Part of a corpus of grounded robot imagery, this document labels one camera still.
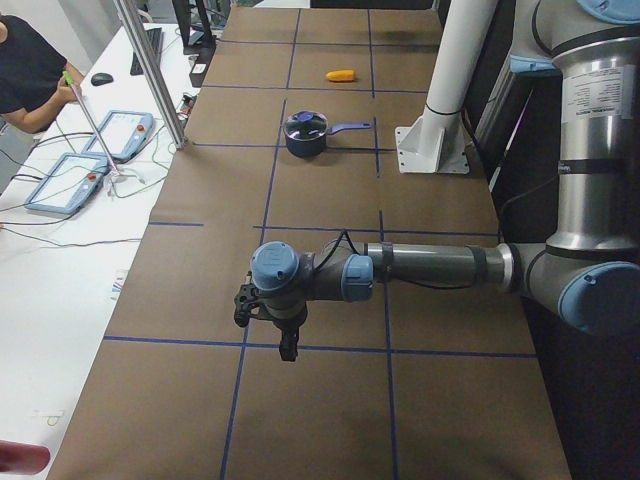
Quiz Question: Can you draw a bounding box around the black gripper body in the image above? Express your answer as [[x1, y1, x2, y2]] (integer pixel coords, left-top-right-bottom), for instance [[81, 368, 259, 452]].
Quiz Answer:
[[265, 302, 307, 331]]

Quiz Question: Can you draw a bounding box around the blue saucepan with handle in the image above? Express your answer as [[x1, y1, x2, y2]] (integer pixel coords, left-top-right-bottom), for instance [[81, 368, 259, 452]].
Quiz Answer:
[[283, 110, 373, 158]]

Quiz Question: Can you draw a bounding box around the glass lid blue knob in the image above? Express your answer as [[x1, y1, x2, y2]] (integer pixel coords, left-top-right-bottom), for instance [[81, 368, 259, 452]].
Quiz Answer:
[[284, 111, 328, 140]]

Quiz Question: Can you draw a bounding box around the yellow corn cob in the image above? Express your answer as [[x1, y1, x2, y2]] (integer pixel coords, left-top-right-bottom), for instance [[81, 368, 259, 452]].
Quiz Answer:
[[325, 69, 357, 83]]

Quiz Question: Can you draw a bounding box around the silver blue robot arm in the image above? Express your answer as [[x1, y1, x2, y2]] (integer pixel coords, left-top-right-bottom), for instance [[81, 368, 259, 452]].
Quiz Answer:
[[234, 1, 639, 361]]

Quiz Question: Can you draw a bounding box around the far blue teach pendant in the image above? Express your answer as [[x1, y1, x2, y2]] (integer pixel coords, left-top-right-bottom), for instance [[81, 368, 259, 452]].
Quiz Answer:
[[98, 110, 155, 164]]

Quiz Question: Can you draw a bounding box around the blue teach pendant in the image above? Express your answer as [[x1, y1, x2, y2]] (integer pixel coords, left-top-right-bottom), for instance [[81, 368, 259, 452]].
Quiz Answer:
[[98, 110, 155, 164], [25, 153, 109, 215]]

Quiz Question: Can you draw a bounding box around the near blue teach pendant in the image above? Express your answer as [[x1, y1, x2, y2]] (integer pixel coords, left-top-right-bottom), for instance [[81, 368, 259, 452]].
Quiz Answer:
[[25, 153, 109, 215]]

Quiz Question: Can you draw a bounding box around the black computer mouse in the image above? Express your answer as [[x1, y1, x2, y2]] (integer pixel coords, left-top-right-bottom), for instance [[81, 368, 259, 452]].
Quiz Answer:
[[90, 72, 114, 86]]

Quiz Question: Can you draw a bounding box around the black keyboard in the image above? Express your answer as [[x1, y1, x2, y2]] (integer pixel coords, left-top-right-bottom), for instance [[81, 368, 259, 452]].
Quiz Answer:
[[129, 27, 165, 77]]

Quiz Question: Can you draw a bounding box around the person in black shirt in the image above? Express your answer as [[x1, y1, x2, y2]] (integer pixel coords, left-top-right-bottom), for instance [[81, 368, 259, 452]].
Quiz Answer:
[[1, 15, 84, 134]]

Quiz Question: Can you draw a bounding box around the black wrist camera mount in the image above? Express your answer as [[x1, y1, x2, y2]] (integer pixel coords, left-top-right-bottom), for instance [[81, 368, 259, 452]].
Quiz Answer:
[[233, 272, 266, 328]]

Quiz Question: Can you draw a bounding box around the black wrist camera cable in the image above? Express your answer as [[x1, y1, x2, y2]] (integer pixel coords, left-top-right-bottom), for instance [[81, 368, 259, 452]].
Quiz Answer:
[[314, 229, 474, 290]]

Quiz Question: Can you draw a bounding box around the white camera post with base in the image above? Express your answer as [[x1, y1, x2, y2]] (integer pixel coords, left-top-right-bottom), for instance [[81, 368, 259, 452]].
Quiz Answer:
[[395, 1, 516, 175]]

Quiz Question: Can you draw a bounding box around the aluminium frame post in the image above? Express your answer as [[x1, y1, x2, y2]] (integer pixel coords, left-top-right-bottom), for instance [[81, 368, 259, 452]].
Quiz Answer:
[[114, 0, 187, 150]]

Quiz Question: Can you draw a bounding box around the green handled grabber stick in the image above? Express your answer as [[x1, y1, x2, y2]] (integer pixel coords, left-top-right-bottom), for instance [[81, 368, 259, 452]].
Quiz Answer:
[[62, 70, 146, 185]]

